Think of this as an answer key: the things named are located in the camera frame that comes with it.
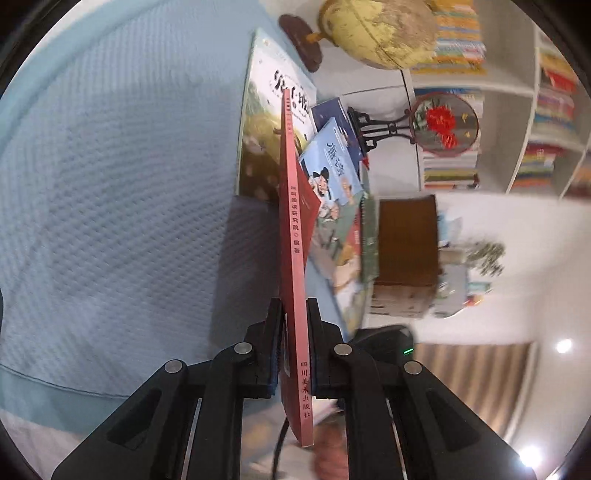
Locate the dark blue book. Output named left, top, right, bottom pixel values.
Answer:
left=310, top=97, right=365, bottom=160

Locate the red flower embroidered round fan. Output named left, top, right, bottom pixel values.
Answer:
left=410, top=92, right=481, bottom=158

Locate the brown wooden cabinet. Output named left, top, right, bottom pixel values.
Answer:
left=369, top=196, right=439, bottom=320

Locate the orange cloth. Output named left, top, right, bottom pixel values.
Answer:
left=313, top=424, right=352, bottom=480

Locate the large landscape cover book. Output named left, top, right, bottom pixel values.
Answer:
left=235, top=28, right=318, bottom=201

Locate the row of yellow spine books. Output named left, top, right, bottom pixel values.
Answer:
left=411, top=0, right=486, bottom=75

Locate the row of colourful books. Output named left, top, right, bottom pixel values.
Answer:
left=536, top=42, right=581, bottom=139
left=512, top=143, right=570, bottom=191

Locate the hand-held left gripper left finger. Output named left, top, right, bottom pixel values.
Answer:
left=51, top=298, right=283, bottom=480

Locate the red thin book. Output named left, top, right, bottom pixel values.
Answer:
left=278, top=88, right=324, bottom=448

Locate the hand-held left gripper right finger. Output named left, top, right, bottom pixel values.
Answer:
left=305, top=298, right=539, bottom=480

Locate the grey box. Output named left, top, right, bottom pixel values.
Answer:
left=435, top=262, right=470, bottom=319

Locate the green potted plant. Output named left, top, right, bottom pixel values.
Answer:
left=465, top=240, right=507, bottom=278

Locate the light blue box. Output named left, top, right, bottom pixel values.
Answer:
left=436, top=213, right=463, bottom=250

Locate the white bookshelf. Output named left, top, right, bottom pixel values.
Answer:
left=401, top=0, right=591, bottom=200

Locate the light blue cartoon book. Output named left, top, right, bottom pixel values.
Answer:
left=298, top=117, right=371, bottom=339

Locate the light blue textured mat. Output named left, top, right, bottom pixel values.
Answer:
left=0, top=4, right=375, bottom=414

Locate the yellow desk globe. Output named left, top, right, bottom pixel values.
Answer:
left=278, top=0, right=437, bottom=73

